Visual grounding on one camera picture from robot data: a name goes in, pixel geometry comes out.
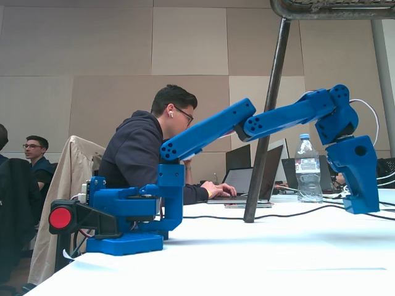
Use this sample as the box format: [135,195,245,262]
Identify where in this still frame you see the beige coat on chair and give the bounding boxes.
[28,134,107,286]

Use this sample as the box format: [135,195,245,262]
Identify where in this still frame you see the silver open laptop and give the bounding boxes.
[206,138,289,205]

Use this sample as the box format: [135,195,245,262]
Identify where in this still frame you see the man's right hand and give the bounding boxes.
[200,181,238,199]

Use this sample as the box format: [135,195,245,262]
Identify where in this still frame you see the long black cable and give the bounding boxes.
[181,202,395,222]

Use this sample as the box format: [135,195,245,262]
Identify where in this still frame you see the black chair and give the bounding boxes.
[376,157,395,180]

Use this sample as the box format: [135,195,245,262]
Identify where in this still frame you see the black laptop screen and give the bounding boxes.
[225,144,252,179]

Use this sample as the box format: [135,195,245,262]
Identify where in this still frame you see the person's dark-haired head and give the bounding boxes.
[0,123,9,166]

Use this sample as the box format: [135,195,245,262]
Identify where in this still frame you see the flat grey tablet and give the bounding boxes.
[224,202,275,209]

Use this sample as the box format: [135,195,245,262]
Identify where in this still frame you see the black jacket on chair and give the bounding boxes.
[0,157,43,286]

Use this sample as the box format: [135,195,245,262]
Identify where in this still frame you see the man with glasses, dark vest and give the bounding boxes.
[22,135,58,210]

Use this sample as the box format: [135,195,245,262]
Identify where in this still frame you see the black clamp with red knob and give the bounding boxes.
[48,199,123,274]

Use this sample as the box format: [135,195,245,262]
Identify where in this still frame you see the dark grey open laptop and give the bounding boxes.
[281,155,340,194]

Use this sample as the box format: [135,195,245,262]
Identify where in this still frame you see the motor controller board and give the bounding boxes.
[77,176,107,205]

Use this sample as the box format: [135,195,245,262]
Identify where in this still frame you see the white and red servo cable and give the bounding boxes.
[350,98,380,146]

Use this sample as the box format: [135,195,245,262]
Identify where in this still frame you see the man in dark hoodie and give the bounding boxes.
[98,84,238,206]

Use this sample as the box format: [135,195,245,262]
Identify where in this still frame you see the clear plastic water bottle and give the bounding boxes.
[294,133,324,204]

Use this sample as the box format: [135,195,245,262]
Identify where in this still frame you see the black eyeglasses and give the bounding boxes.
[172,105,195,126]

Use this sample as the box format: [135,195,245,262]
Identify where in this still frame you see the grey pillar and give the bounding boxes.
[370,18,395,161]

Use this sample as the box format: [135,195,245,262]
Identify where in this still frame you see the dark metal camera stand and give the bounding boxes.
[243,0,395,224]

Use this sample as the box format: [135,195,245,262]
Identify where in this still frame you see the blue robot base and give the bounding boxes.
[85,176,165,257]

